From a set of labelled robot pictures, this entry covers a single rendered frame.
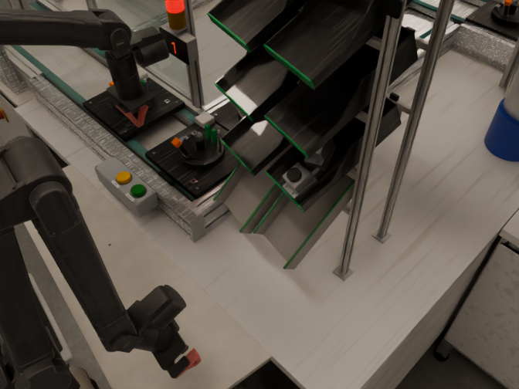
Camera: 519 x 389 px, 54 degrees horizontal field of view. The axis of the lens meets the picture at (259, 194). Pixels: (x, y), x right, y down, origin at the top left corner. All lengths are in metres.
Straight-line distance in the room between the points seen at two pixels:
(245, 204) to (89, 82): 0.89
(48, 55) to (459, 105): 1.54
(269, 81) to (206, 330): 0.62
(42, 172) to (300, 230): 0.75
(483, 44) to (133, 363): 1.68
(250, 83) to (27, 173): 0.60
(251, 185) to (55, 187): 0.78
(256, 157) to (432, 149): 0.76
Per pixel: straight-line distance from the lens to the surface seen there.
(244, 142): 1.20
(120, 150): 1.59
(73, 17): 1.05
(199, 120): 1.60
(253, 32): 0.96
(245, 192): 1.31
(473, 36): 2.21
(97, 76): 1.99
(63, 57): 2.14
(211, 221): 1.44
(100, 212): 1.58
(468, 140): 1.83
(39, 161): 0.62
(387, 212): 1.38
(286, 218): 1.25
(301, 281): 1.36
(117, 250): 1.48
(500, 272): 1.72
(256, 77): 1.09
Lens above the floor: 2.02
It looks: 49 degrees down
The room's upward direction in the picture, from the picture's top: 1 degrees counter-clockwise
